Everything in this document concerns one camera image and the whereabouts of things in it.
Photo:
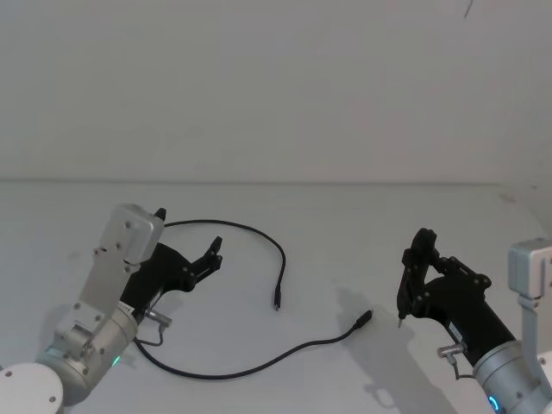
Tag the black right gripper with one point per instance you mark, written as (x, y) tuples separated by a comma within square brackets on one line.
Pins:
[(466, 310)]

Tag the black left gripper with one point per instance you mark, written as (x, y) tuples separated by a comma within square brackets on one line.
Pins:
[(164, 271)]

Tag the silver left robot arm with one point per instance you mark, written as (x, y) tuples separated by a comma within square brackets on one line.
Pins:
[(99, 276)]

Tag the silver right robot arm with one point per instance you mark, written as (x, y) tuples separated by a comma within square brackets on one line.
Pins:
[(530, 267)]

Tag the white table cloth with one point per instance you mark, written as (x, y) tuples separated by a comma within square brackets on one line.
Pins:
[(302, 207)]

